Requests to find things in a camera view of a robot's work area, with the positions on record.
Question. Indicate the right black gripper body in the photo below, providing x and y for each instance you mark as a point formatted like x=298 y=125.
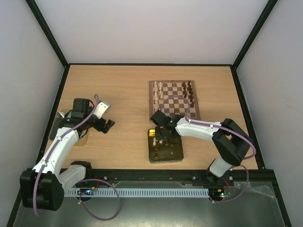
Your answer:
x=162 y=133

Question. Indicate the dark chess pieces in tin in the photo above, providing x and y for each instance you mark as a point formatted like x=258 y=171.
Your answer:
x=156 y=154

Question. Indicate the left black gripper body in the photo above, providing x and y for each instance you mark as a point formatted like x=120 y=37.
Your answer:
x=99 y=127

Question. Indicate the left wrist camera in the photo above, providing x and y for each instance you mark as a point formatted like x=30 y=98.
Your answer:
x=102 y=108

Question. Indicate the metal base plate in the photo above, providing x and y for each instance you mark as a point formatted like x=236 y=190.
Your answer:
x=257 y=207

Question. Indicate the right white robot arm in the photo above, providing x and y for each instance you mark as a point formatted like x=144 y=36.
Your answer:
x=232 y=143

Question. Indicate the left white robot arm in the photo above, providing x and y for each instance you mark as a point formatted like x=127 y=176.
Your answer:
x=43 y=187

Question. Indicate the dark chess pieces on board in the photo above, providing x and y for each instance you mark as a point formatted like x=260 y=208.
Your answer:
x=188 y=92

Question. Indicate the wooden chess board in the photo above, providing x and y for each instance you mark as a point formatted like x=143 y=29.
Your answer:
x=173 y=101

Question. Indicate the gold metal tin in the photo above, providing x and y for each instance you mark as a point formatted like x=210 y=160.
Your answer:
x=169 y=150

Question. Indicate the white slotted cable duct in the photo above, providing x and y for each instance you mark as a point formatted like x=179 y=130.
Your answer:
x=139 y=193

